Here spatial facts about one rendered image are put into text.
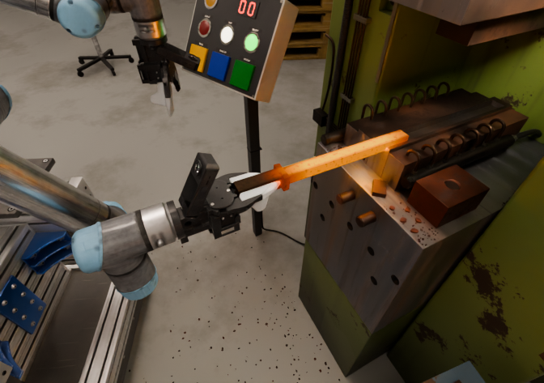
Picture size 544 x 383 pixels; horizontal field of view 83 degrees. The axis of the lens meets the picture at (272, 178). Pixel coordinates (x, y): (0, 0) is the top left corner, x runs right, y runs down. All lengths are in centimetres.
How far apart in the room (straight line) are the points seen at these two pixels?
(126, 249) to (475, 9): 65
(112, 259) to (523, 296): 81
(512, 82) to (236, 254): 134
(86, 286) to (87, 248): 101
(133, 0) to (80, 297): 114
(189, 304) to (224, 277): 20
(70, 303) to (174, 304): 42
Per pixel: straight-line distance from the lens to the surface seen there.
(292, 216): 184
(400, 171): 73
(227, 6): 107
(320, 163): 64
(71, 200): 65
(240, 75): 97
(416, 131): 84
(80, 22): 77
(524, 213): 78
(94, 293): 153
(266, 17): 97
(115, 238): 56
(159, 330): 159
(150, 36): 90
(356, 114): 102
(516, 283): 87
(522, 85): 110
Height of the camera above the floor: 142
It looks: 44 degrees down
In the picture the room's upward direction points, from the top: straight up
